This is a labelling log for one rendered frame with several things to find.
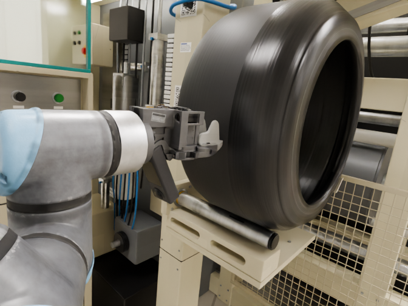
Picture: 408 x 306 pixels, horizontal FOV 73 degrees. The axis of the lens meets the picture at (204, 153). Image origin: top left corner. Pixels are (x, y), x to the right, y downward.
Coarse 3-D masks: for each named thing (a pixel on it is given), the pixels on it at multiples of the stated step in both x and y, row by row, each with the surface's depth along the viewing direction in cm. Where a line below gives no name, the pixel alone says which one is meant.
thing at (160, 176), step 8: (160, 152) 42; (152, 160) 42; (160, 160) 43; (144, 168) 45; (152, 168) 43; (160, 168) 43; (168, 168) 45; (152, 176) 45; (160, 176) 44; (168, 176) 45; (152, 184) 47; (160, 184) 45; (168, 184) 45; (160, 192) 46; (168, 192) 46; (176, 192) 47; (168, 200) 47
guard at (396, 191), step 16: (384, 192) 92; (400, 192) 88; (368, 208) 96; (336, 224) 103; (304, 256) 113; (368, 256) 97; (384, 256) 94; (288, 272) 119; (400, 272) 91; (240, 288) 137; (272, 288) 126; (272, 304) 127; (336, 304) 106
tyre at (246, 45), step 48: (288, 0) 63; (240, 48) 55; (288, 48) 51; (336, 48) 83; (192, 96) 61; (240, 96) 52; (288, 96) 50; (336, 96) 93; (240, 144) 53; (288, 144) 52; (336, 144) 94; (240, 192) 59; (288, 192) 58
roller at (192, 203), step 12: (180, 192) 89; (180, 204) 88; (192, 204) 84; (204, 204) 82; (204, 216) 81; (216, 216) 78; (228, 216) 76; (228, 228) 76; (240, 228) 72; (252, 228) 71; (264, 228) 70; (252, 240) 71; (264, 240) 68; (276, 240) 68
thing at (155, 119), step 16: (144, 112) 39; (160, 112) 41; (176, 112) 43; (192, 112) 44; (160, 128) 42; (176, 128) 43; (192, 128) 46; (160, 144) 43; (176, 144) 43; (192, 144) 46
